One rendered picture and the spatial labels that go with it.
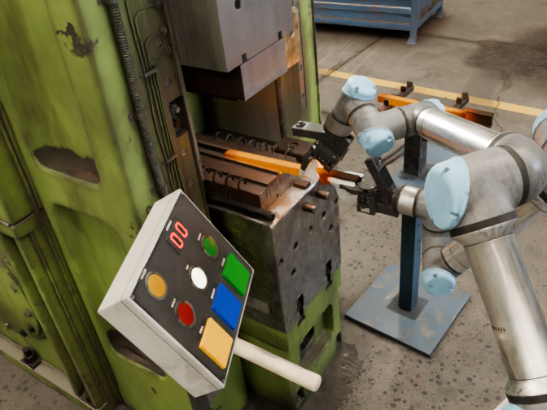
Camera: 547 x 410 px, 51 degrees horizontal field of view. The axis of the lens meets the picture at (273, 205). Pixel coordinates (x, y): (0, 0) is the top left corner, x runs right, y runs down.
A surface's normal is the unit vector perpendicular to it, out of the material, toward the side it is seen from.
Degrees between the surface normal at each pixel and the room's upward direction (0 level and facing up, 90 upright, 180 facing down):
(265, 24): 90
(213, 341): 60
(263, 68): 90
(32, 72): 89
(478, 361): 0
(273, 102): 90
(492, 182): 47
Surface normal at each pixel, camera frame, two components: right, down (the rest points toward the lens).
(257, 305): -0.44, -0.24
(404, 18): -0.52, 0.54
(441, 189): -0.97, 0.15
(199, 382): -0.14, 0.59
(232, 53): 0.83, 0.26
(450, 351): -0.11, -0.80
